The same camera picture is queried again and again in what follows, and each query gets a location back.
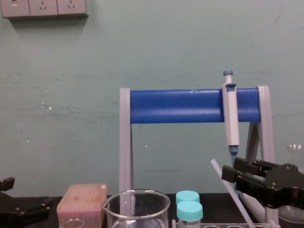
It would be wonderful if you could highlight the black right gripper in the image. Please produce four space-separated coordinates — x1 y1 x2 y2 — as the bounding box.
221 157 304 210

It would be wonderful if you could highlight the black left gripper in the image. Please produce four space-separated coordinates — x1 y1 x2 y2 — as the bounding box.
0 177 54 228

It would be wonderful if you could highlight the translucent white stirring rod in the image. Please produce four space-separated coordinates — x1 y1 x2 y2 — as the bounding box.
210 159 257 228

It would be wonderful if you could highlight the small clear glass beaker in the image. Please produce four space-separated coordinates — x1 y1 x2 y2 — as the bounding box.
60 217 86 228

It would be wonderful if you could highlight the clear plastic tube rack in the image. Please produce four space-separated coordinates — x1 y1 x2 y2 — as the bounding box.
171 219 281 228

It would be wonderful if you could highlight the white and blue pipette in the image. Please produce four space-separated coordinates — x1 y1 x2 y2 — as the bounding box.
222 70 241 170

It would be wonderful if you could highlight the pink pipette tip box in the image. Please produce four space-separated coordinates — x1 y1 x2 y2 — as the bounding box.
57 183 109 228

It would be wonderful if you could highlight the tall clear glass beaker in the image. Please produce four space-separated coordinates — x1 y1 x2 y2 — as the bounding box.
277 143 304 228

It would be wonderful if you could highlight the teal capped sample tube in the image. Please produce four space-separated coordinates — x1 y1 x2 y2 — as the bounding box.
175 190 200 205
176 200 204 228

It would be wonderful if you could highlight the grey pipette stand blue bar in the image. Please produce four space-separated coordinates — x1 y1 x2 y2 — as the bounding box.
118 85 280 228

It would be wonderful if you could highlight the large clear glass beaker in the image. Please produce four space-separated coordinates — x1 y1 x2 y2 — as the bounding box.
101 189 171 228

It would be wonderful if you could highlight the grey wall socket panel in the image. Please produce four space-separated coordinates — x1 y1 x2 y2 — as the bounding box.
0 0 89 19

